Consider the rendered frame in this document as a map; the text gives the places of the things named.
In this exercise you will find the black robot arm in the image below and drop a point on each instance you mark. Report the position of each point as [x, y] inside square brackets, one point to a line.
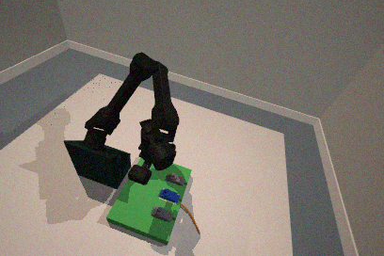
[164, 114]

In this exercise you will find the green flat panel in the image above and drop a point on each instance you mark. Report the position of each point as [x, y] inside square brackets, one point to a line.
[139, 208]

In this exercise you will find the blue micro servo with orange cable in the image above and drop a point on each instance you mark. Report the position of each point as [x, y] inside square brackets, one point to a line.
[169, 195]

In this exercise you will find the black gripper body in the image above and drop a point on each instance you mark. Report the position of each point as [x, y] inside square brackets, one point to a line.
[142, 174]

